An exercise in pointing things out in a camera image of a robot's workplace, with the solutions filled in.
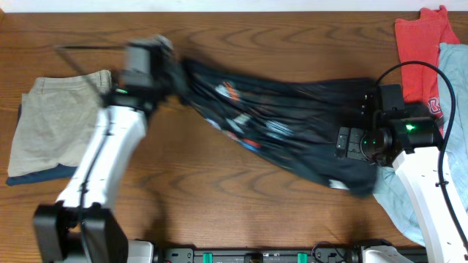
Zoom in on folded beige trousers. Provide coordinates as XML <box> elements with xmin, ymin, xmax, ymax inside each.
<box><xmin>7</xmin><ymin>76</ymin><xmax>100</xmax><ymax>176</ymax></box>

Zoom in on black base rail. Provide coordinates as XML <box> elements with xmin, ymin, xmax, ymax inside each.
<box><xmin>159</xmin><ymin>247</ymin><xmax>363</xmax><ymax>263</ymax></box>

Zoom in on black orange patterned jersey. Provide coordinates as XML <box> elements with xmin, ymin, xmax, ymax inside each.
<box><xmin>181</xmin><ymin>59</ymin><xmax>377</xmax><ymax>197</ymax></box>

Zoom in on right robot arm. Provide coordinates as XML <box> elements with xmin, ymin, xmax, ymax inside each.
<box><xmin>335</xmin><ymin>93</ymin><xmax>467</xmax><ymax>262</ymax></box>

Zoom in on red t-shirt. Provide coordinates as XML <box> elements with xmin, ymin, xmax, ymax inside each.
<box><xmin>395</xmin><ymin>5</ymin><xmax>460</xmax><ymax>131</ymax></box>

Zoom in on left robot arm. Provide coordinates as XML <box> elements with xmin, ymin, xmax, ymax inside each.
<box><xmin>33</xmin><ymin>35</ymin><xmax>186</xmax><ymax>262</ymax></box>

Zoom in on light blue t-shirt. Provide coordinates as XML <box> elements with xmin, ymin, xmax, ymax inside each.
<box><xmin>371</xmin><ymin>42</ymin><xmax>468</xmax><ymax>248</ymax></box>

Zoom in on folded navy garment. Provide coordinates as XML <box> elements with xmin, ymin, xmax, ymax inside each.
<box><xmin>5</xmin><ymin>104</ymin><xmax>78</xmax><ymax>187</ymax></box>

